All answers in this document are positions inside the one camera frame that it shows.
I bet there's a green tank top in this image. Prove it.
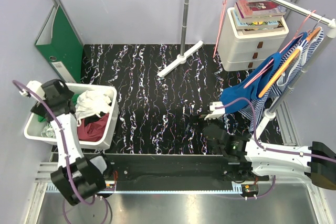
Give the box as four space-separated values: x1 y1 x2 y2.
37 94 79 122

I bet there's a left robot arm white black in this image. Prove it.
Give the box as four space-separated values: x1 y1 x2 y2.
29 79 113 206

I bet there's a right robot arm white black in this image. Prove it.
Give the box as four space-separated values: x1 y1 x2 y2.
202 123 335 190

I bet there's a blue white striped top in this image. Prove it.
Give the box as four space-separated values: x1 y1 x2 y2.
239 28 324 133

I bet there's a blue tank top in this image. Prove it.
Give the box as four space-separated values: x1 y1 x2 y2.
219 32 308 105

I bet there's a pink hanger with blue top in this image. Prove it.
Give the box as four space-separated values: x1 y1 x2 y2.
243 9 317 89

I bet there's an orange wooden hanger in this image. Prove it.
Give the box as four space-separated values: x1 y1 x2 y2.
258 27 321 98

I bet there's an empty pink hanger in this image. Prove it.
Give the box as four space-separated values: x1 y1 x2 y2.
213 0 228 58

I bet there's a white garment in bin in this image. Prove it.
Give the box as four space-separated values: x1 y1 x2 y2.
75 90 112 121

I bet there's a green white striped garment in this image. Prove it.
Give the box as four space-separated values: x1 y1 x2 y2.
41 123 56 138

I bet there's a white laundry bin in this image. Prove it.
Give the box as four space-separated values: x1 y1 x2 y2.
24 82 118 149

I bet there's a maroon garment in bin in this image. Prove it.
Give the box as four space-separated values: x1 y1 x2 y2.
77 112 109 142

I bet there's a green lever arch binder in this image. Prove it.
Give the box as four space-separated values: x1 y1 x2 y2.
35 6 83 83

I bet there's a metal clothes rack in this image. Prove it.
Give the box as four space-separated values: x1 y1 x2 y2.
156 0 336 141

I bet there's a white three-drawer unit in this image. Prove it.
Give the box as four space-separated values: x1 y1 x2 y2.
217 7 289 72

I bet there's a middle book teal cover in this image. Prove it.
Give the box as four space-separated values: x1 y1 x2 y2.
232 8 286 28

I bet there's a bottom book yellow black cover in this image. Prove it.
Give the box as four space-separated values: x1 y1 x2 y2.
236 21 284 35

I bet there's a top book pink cover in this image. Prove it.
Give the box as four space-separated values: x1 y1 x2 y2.
235 0 287 18

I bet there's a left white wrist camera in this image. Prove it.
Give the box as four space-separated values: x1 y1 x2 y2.
19 80 44 99

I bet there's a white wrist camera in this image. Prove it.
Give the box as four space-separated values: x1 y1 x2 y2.
204 101 225 120
19 80 44 99

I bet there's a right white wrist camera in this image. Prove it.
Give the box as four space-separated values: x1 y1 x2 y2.
204 101 225 120

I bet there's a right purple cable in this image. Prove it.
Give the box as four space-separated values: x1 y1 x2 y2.
215 97 336 200

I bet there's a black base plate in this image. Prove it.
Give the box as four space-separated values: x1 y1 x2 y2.
51 145 271 192

